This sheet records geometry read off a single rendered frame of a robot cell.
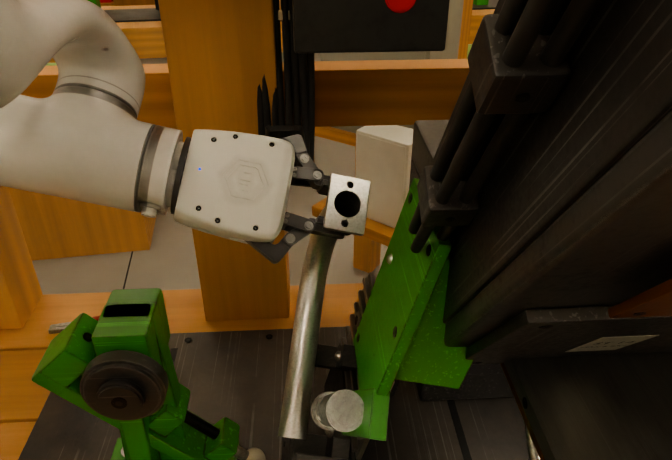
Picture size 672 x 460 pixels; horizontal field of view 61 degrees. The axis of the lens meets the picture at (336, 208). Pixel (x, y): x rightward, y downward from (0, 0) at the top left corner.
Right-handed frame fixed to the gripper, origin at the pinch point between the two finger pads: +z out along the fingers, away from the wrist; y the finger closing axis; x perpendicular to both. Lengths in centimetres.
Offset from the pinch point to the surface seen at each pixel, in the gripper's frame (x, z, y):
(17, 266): 47, -41, -7
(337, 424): 0.5, 3.4, -20.2
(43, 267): 226, -85, 8
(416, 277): -9.0, 6.0, -7.0
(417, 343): -4.7, 8.3, -12.1
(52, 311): 53, -36, -13
